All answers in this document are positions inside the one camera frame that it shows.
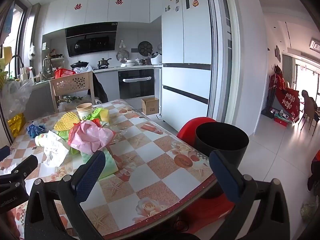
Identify blue plastic wrapper bag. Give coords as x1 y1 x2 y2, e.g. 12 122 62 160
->
27 122 46 139

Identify coconut water bottle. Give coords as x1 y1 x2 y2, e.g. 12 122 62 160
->
34 132 52 147

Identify green textured sponge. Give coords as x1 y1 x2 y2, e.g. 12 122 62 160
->
78 146 118 180

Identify pink plastic bag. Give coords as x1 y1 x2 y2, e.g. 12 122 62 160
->
67 120 115 155

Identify yellow foam fruit net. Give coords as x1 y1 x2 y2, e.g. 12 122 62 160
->
54 112 80 132

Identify green snack bag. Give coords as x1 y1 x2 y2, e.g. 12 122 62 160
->
58 108 103 141

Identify paper cup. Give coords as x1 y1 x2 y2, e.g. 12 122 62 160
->
76 103 93 120

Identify yellow scouring sponge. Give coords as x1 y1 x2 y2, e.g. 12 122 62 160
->
99 108 110 123

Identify black trash bin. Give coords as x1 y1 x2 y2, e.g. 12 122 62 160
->
195 122 249 197

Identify gold foil bag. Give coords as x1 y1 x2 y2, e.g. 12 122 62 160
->
7 113 26 138

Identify red plastic stool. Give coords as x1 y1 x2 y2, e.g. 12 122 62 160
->
177 117 234 233

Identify clear plastic bag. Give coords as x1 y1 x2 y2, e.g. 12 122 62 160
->
1 80 33 120

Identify floral checkered tablecloth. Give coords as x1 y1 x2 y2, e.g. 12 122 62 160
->
0 99 218 239

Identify black faucet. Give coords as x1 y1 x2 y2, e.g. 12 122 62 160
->
8 54 24 78

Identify red plastic basket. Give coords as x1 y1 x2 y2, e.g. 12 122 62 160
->
54 68 76 79

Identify black jacket on rack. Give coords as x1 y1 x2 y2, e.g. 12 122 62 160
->
93 73 108 103

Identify red banner decoration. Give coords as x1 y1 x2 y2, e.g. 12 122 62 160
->
267 65 300 123

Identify beige plastic shelf rack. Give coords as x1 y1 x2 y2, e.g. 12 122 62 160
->
49 72 95 113

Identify dining chair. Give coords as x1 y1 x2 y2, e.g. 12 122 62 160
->
302 90 319 129

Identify cardboard box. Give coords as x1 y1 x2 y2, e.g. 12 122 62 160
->
142 97 159 115

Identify black wok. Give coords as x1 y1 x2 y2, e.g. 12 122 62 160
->
71 61 89 69

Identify black built-in oven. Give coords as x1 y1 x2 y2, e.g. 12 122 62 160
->
118 69 155 99

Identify steel pot on stove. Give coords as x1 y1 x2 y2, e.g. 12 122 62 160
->
97 58 111 69

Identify black range hood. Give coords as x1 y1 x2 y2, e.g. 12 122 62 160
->
65 22 118 57

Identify white rice cooker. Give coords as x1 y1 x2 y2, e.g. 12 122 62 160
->
150 52 162 65

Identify hanging black egg pan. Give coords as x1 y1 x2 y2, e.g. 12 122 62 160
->
131 41 153 57

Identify white refrigerator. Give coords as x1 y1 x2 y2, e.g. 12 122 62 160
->
162 0 212 131

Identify white upper cabinets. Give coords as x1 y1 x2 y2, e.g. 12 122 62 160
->
43 0 162 35

